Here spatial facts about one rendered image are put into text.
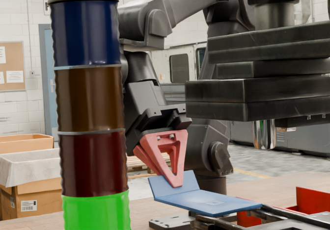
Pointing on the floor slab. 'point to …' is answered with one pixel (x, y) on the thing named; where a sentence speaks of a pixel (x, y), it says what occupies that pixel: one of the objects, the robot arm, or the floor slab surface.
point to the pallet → (137, 165)
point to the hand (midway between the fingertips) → (175, 182)
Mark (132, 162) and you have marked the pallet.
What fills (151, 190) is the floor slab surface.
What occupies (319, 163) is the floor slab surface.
